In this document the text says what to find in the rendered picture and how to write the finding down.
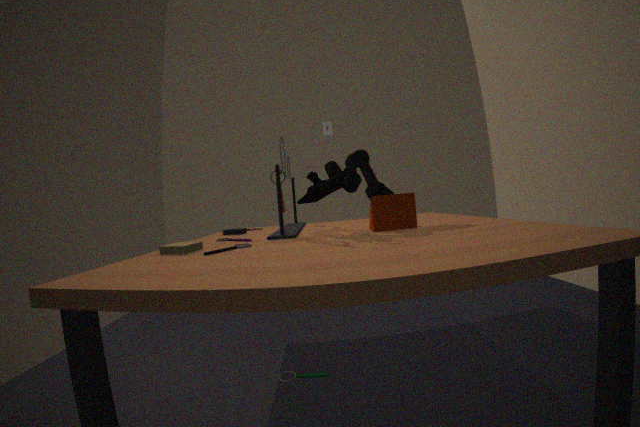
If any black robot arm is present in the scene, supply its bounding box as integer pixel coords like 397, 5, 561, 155
306, 149, 394, 200

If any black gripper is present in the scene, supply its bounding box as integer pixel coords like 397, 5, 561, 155
297, 179, 335, 204

